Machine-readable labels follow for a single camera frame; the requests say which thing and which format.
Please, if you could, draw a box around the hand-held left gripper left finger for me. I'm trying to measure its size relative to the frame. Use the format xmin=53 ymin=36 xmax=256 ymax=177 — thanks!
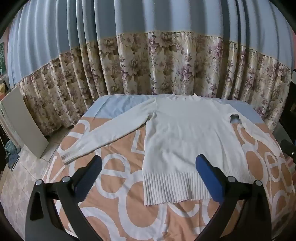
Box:
xmin=25 ymin=156 xmax=103 ymax=241

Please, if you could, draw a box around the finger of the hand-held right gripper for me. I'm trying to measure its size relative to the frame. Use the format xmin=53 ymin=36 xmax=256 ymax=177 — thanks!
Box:
xmin=280 ymin=139 xmax=296 ymax=160

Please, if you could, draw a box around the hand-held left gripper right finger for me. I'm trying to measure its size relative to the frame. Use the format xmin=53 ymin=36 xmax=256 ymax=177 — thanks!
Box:
xmin=194 ymin=155 xmax=272 ymax=241

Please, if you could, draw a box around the white knit sweater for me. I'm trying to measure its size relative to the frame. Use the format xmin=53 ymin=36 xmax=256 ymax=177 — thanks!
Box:
xmin=57 ymin=93 xmax=286 ymax=207

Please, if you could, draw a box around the orange and blue printed blanket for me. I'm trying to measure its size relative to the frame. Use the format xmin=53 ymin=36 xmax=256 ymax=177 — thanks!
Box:
xmin=43 ymin=95 xmax=296 ymax=241

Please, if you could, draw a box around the blue cloth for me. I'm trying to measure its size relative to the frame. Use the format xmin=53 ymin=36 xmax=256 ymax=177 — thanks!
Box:
xmin=5 ymin=139 xmax=21 ymax=171

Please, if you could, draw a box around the white board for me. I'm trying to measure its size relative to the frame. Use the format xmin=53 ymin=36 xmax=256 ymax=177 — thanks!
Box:
xmin=0 ymin=89 xmax=49 ymax=159

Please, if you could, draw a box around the blue and floral curtain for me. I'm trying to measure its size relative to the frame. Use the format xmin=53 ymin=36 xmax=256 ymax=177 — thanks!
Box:
xmin=7 ymin=0 xmax=296 ymax=139

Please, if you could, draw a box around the green wall poster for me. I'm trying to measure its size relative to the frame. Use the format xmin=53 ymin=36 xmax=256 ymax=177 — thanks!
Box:
xmin=0 ymin=42 xmax=7 ymax=76

